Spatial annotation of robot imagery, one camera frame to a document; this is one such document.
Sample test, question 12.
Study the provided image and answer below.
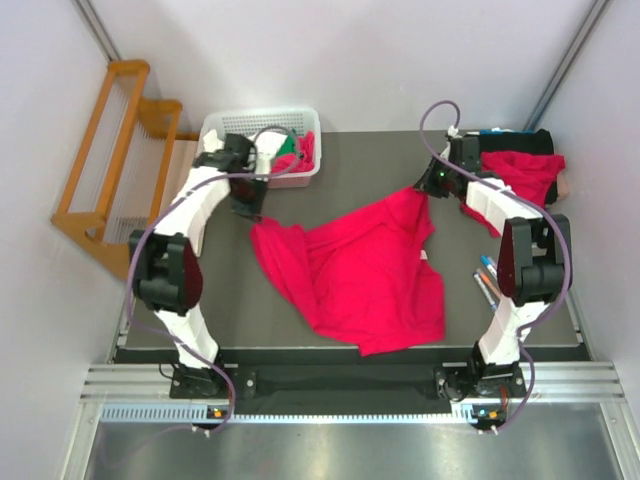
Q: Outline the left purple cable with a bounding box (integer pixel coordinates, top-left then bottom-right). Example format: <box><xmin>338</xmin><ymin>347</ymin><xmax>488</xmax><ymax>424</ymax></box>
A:
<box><xmin>124</xmin><ymin>127</ymin><xmax>301</xmax><ymax>431</ymax></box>

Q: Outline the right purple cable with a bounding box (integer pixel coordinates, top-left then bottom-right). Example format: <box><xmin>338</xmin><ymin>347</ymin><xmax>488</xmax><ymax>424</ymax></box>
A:
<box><xmin>418</xmin><ymin>100</ymin><xmax>572</xmax><ymax>434</ymax></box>

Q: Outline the red t-shirt on stack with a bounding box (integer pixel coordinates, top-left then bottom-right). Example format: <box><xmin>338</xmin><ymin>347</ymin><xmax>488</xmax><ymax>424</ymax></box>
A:
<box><xmin>481</xmin><ymin>151</ymin><xmax>566</xmax><ymax>207</ymax></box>

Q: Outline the green shirt in basket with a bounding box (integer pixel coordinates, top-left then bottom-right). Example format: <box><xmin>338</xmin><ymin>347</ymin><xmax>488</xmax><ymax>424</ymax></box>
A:
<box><xmin>276</xmin><ymin>136</ymin><xmax>296</xmax><ymax>157</ymax></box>

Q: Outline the red t-shirt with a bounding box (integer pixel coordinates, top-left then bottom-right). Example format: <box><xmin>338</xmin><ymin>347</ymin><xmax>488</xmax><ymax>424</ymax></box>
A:
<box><xmin>481</xmin><ymin>151</ymin><xmax>566</xmax><ymax>207</ymax></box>
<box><xmin>250</xmin><ymin>187</ymin><xmax>446</xmax><ymax>356</ymax></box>

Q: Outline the beige folded cloth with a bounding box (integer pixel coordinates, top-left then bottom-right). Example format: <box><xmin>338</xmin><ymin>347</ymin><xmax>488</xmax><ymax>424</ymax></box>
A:
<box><xmin>556</xmin><ymin>171</ymin><xmax>571</xmax><ymax>201</ymax></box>

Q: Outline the white shirt in basket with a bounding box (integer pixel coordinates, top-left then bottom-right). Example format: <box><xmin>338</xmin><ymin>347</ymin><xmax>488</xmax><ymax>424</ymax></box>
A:
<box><xmin>200</xmin><ymin>129</ymin><xmax>287</xmax><ymax>162</ymax></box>

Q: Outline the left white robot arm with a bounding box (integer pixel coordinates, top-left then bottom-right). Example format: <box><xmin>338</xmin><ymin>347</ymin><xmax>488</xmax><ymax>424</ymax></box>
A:
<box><xmin>129</xmin><ymin>130</ymin><xmax>271</xmax><ymax>397</ymax></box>

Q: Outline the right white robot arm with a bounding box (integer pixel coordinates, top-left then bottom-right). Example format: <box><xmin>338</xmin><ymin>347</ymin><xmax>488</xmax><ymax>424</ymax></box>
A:
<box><xmin>415</xmin><ymin>127</ymin><xmax>571</xmax><ymax>397</ymax></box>

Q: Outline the grey marker pen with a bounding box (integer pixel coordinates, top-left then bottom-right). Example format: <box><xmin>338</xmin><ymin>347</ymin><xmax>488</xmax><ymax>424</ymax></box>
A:
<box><xmin>473</xmin><ymin>272</ymin><xmax>497</xmax><ymax>312</ymax></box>

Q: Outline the red shirt in basket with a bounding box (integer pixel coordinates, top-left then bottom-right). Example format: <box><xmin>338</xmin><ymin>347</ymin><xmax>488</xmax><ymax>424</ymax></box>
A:
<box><xmin>271</xmin><ymin>131</ymin><xmax>315</xmax><ymax>173</ymax></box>

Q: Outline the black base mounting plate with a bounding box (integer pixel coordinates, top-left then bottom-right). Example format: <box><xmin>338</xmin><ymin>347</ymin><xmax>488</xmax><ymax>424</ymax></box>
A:
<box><xmin>170</xmin><ymin>363</ymin><xmax>525</xmax><ymax>414</ymax></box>

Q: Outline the blue folded cloth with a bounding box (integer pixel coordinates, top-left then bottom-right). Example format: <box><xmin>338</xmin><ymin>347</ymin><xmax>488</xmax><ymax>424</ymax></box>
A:
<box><xmin>478</xmin><ymin>127</ymin><xmax>535</xmax><ymax>135</ymax></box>

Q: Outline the orange marker pen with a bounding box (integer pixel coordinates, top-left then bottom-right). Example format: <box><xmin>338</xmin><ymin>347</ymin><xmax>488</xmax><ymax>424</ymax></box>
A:
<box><xmin>476</xmin><ymin>269</ymin><xmax>501</xmax><ymax>298</ymax></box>

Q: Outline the purple cable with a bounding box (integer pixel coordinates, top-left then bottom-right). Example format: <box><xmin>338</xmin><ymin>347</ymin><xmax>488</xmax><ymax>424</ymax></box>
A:
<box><xmin>124</xmin><ymin>127</ymin><xmax>301</xmax><ymax>431</ymax></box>
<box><xmin>418</xmin><ymin>100</ymin><xmax>572</xmax><ymax>434</ymax></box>

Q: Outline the blue marker pen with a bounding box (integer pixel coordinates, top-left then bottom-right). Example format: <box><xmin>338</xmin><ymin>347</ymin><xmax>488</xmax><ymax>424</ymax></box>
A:
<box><xmin>480</xmin><ymin>255</ymin><xmax>498</xmax><ymax>279</ymax></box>

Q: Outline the white plastic basket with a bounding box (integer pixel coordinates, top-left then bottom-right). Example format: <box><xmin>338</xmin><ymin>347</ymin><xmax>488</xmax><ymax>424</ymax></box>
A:
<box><xmin>197</xmin><ymin>107</ymin><xmax>322</xmax><ymax>188</ymax></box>

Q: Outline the orange wooden rack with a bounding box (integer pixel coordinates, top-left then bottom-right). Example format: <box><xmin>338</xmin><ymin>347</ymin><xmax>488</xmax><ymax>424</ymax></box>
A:
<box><xmin>51</xmin><ymin>60</ymin><xmax>199</xmax><ymax>280</ymax></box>

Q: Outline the slotted cable duct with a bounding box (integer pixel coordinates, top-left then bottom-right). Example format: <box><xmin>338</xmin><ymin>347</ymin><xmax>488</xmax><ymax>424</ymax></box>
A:
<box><xmin>100</xmin><ymin>403</ymin><xmax>499</xmax><ymax>425</ymax></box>

